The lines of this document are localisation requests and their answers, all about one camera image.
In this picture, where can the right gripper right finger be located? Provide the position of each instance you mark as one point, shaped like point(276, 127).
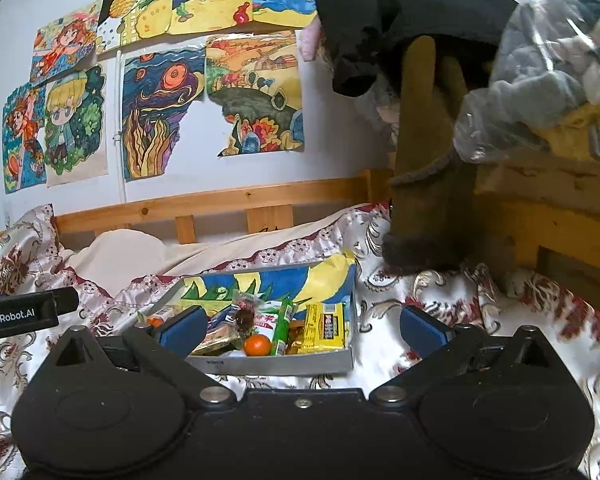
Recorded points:
point(444, 353)

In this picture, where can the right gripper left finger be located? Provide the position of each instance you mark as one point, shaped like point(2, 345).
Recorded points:
point(162, 351)

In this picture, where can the clear orange snack bag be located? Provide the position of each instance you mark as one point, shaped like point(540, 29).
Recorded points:
point(157, 318)

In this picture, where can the rice cracker pack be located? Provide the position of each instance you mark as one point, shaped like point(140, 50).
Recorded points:
point(224, 335)

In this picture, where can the dark date snack packet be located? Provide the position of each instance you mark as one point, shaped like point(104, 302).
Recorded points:
point(247, 306)

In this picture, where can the small orange tangerine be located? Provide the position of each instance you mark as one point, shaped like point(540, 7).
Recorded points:
point(257, 345)

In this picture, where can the white green seaweed snack bag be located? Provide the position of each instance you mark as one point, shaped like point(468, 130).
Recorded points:
point(265, 319)

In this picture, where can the green candy stick pack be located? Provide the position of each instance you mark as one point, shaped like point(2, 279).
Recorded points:
point(286, 314)

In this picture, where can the yellow snack bar wrapper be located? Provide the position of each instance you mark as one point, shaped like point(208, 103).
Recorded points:
point(323, 329)

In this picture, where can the blue stick snack pack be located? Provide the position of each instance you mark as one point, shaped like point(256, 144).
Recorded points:
point(225, 317)

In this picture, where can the gold foil snack packet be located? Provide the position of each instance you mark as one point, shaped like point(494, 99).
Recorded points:
point(295, 337)

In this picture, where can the floral satin bedspread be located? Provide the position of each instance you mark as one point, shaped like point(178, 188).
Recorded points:
point(30, 261)

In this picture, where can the cream pillow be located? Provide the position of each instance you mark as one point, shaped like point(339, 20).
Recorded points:
point(116, 258)

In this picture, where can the grey tray with drawing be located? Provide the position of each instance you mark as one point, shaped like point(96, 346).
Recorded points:
point(329, 282)

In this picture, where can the brown hanging coat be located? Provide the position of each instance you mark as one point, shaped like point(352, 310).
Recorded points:
point(432, 213)

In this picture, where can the wooden shelf furniture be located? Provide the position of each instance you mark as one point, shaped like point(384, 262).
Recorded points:
point(542, 216)

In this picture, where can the red-haired girl drawing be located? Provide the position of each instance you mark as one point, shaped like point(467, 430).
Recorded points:
point(23, 155)

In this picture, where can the blond boy drawing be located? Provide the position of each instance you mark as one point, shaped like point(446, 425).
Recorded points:
point(74, 144)

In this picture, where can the swirling night sky drawing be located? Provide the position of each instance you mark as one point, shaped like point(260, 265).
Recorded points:
point(158, 89)

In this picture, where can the countryside landscape drawing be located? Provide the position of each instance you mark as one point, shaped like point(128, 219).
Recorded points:
point(255, 79)

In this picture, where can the orange-haired girl top drawing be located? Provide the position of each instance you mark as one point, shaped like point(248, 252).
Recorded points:
point(61, 44)

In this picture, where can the plastic bag of clothes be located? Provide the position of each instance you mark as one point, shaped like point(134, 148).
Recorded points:
point(543, 97)

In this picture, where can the pink cloth piece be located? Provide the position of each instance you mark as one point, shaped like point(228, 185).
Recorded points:
point(311, 40)

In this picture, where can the black hanging garment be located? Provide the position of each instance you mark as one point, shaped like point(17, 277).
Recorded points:
point(366, 39)

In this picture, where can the wooden bed rail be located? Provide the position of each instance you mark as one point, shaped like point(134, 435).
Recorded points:
point(266, 207)

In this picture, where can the white wall pipe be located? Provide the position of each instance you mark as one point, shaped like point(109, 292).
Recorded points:
point(118, 83)

